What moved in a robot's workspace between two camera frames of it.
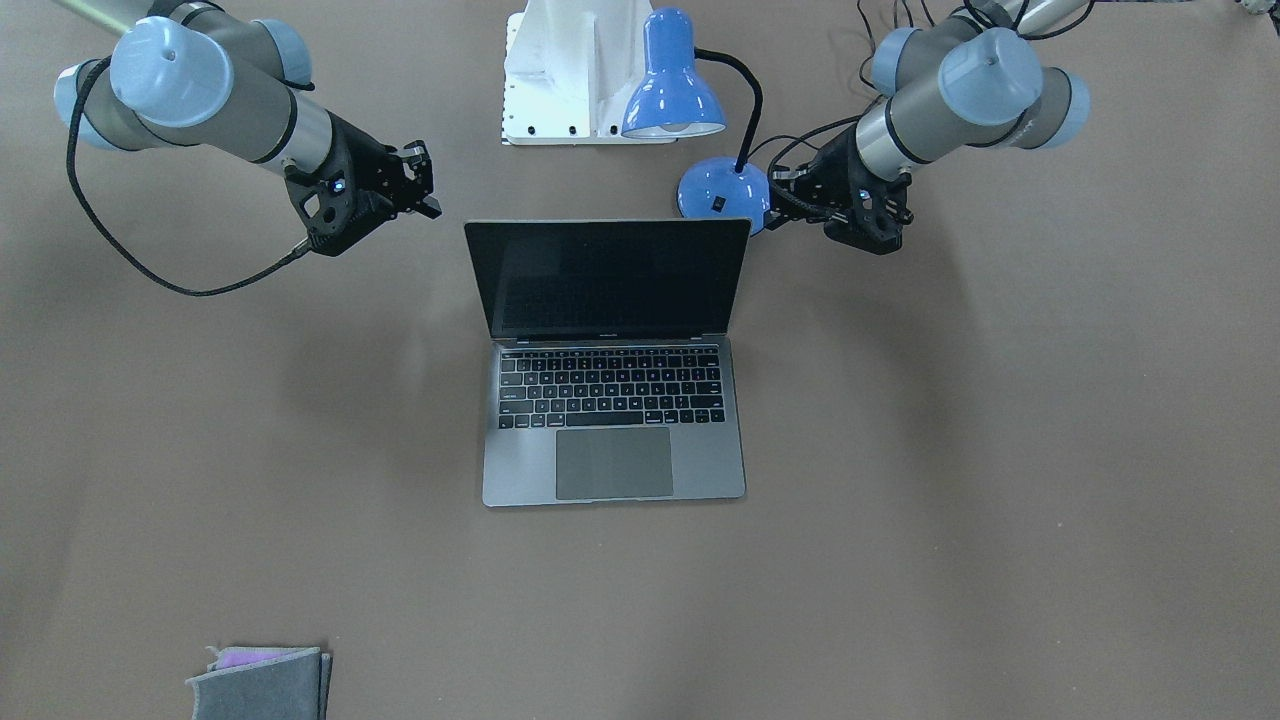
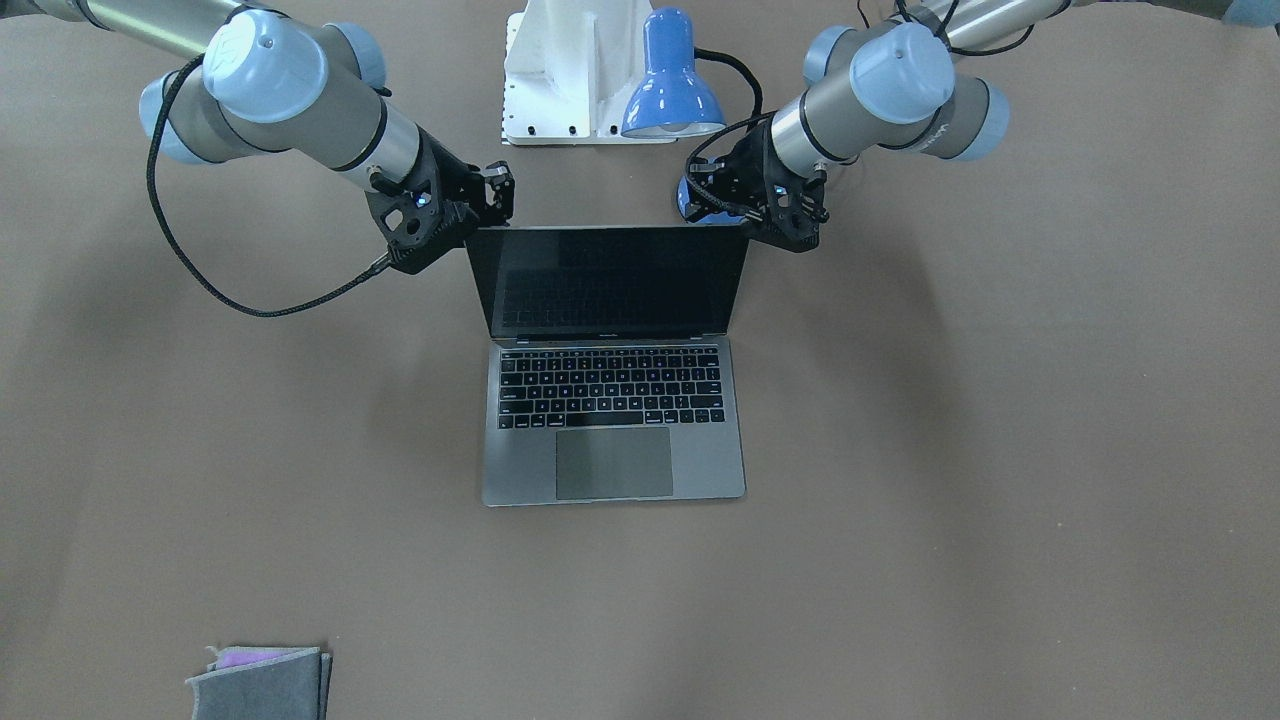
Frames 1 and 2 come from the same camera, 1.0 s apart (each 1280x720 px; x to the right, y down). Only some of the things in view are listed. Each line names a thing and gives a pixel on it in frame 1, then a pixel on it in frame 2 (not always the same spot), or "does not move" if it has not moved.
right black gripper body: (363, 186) -> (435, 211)
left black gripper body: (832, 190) -> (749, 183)
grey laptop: (609, 375) does not move
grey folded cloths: (264, 683) does not move
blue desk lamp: (672, 100) does not move
